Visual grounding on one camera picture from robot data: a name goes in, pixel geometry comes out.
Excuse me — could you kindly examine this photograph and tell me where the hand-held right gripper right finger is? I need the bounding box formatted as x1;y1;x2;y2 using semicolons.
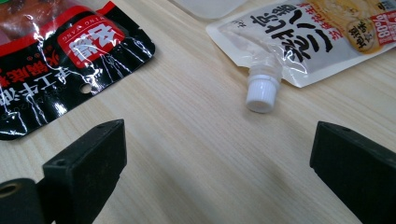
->
309;120;396;224

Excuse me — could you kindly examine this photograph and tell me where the clear plastic container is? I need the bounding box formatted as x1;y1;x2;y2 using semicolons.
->
169;0;248;21

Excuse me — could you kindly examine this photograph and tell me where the white spout pouch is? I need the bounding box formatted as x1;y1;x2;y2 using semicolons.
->
205;0;396;114

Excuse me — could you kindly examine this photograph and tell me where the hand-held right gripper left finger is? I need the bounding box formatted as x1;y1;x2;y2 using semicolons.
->
41;119;128;224

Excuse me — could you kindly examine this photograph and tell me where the black and red sauce packet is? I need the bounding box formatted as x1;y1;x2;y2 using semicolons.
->
0;0;156;141

